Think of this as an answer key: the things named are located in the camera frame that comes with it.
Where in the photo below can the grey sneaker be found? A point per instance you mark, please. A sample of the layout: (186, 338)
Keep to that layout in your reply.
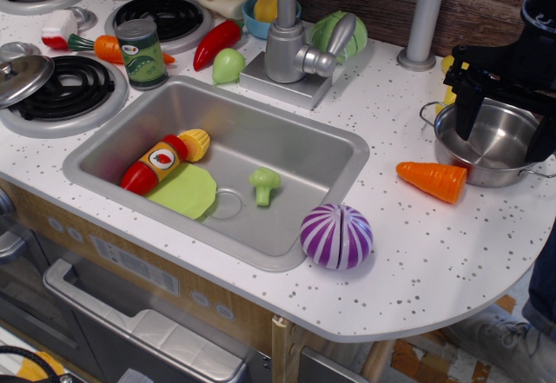
(517, 348)

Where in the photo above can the orange toy squash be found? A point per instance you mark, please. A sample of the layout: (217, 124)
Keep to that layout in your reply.
(266, 11)

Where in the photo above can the blue jeans leg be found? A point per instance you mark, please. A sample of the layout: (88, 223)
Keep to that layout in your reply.
(539, 310)

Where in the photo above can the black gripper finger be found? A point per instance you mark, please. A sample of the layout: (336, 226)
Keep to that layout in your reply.
(542, 143)
(469, 98)

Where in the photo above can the green toy broccoli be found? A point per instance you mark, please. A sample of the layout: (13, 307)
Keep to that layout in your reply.
(264, 180)

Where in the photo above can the green toy cabbage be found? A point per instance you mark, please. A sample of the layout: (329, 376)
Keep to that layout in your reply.
(321, 32)

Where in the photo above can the red white toy radish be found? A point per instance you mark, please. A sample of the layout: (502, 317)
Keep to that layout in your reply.
(56, 32)

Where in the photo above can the front left stove burner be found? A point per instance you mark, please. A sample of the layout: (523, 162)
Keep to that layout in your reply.
(82, 94)

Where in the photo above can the orange toy carrot with stem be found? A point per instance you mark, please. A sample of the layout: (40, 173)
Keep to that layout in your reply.
(104, 47)

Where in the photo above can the light green toy pear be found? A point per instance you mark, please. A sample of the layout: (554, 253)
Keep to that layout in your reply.
(227, 66)

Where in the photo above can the grey stove knob centre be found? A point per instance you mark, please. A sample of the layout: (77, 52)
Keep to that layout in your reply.
(85, 19)

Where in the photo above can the yellow object with black cable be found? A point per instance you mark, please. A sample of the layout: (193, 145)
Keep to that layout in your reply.
(35, 367)

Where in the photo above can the silver toy faucet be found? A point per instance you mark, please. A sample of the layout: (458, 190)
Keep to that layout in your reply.
(290, 69)

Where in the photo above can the orange toy carrot piece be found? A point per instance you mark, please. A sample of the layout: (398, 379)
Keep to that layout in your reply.
(444, 182)

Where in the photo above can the red toy chili pepper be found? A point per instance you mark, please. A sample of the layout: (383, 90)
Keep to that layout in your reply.
(224, 35)

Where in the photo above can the grey stove knob left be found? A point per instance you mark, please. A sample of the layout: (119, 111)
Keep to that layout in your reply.
(14, 50)

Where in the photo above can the silver pot lid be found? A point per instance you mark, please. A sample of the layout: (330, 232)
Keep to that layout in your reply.
(23, 76)

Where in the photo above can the grey toy oven door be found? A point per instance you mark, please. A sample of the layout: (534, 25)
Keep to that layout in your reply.
(128, 328)

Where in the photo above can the green toy peas can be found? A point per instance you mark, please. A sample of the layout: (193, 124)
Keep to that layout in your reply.
(142, 54)

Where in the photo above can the back right stove burner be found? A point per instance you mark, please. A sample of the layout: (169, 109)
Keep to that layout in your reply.
(181, 24)

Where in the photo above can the blue toy bowl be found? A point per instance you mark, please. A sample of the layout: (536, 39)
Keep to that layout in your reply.
(255, 28)

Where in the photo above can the red yellow ketchup bottle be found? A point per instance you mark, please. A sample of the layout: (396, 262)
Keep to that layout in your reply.
(155, 165)

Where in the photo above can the grey support pole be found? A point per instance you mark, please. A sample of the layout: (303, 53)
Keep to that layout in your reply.
(418, 55)

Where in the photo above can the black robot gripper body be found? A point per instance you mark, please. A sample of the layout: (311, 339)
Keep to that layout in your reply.
(526, 63)

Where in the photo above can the stainless steel pot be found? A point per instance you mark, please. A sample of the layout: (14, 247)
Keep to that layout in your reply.
(494, 153)

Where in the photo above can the purple striped toy onion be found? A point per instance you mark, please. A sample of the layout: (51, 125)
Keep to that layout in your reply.
(336, 236)

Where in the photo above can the grey toy sink basin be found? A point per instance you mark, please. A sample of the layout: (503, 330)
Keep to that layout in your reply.
(317, 164)

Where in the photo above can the green toy lettuce leaf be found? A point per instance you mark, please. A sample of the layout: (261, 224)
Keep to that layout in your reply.
(189, 190)

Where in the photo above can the yellow toy corn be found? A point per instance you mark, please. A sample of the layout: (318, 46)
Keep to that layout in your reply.
(197, 142)

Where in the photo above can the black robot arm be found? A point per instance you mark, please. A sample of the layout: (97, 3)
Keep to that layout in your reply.
(539, 19)

